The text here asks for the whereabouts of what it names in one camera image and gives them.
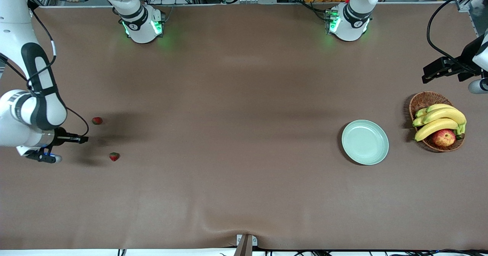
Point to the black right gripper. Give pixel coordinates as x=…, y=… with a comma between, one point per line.
x=61, y=136

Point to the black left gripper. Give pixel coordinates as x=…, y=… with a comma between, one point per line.
x=463, y=62

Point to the red strawberry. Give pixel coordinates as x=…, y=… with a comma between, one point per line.
x=97, y=121
x=114, y=156

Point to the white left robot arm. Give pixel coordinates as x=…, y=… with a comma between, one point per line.
x=350, y=27

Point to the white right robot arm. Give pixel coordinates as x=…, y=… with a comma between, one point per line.
x=19, y=31

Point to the light green round plate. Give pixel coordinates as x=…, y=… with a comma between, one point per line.
x=365, y=143

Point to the brown wicker basket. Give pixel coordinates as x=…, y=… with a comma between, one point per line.
x=427, y=99

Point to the yellow banana bunch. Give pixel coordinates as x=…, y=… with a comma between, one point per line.
x=444, y=115

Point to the red apple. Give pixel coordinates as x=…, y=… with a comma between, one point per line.
x=444, y=138

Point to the large table cover mat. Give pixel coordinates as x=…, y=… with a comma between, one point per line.
x=244, y=95

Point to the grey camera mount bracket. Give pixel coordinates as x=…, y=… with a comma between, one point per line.
x=246, y=248

